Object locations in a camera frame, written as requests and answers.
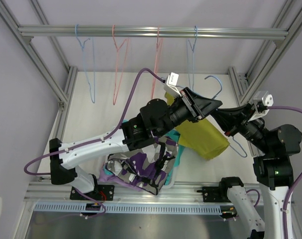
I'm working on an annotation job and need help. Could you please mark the aluminium frame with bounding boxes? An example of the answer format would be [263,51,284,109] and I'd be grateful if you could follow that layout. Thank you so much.
[0,0,302,239]

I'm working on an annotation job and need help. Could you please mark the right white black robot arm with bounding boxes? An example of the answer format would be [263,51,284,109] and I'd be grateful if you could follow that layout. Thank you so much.
[212,104,302,239]

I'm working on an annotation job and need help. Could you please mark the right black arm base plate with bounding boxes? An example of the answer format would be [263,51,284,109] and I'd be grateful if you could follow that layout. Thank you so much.
[197,186,230,203]

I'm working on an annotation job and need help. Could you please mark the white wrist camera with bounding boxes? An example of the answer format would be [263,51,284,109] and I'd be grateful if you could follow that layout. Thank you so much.
[249,91,274,121]
[164,72,182,98]

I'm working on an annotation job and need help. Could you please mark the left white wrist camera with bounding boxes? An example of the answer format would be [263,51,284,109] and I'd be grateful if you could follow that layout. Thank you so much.
[164,72,182,98]

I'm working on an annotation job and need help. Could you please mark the pink wire hanger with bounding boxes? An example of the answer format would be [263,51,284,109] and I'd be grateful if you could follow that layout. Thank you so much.
[151,26,163,99]
[112,25,130,106]

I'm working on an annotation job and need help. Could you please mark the olive yellow trousers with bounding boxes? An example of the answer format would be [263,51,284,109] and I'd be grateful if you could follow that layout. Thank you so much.
[164,91,230,160]

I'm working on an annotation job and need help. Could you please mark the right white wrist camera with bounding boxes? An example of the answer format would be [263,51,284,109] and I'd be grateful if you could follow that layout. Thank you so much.
[249,91,274,121]

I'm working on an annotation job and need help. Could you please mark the lilac purple trousers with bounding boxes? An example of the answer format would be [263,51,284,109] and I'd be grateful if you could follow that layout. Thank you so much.
[99,170,142,192]

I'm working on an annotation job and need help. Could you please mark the light blue wire hanger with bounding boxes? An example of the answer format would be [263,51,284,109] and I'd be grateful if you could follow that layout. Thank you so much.
[75,24,96,104]

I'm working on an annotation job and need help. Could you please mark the white slotted cable duct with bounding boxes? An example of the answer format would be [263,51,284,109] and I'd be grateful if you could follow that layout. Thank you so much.
[34,202,222,215]

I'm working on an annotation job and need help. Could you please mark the aluminium hanging rail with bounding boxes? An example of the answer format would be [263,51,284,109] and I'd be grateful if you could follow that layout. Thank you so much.
[18,25,289,40]

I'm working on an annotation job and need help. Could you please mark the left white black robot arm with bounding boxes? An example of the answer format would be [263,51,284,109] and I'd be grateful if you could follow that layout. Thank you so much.
[49,87,222,200]

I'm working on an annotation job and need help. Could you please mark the teal trousers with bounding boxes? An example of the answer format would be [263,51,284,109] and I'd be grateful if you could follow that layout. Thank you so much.
[102,119,189,187]

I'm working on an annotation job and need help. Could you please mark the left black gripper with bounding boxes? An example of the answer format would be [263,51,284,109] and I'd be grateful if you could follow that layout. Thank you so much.
[156,88,223,138]

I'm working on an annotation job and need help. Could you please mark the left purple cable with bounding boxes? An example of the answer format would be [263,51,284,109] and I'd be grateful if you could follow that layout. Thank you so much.
[23,67,166,177]

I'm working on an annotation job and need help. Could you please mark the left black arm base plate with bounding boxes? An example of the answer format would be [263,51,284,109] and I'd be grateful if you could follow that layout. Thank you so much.
[70,185,114,201]

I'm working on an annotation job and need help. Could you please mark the white plastic basket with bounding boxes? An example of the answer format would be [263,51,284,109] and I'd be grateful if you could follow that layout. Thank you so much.
[98,164,178,191]

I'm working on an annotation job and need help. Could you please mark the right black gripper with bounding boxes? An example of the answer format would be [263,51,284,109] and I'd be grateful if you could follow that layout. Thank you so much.
[212,102,272,154]

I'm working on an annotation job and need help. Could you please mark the purple white patterned trousers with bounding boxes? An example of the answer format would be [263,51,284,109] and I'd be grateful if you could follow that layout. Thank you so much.
[104,138,179,196]

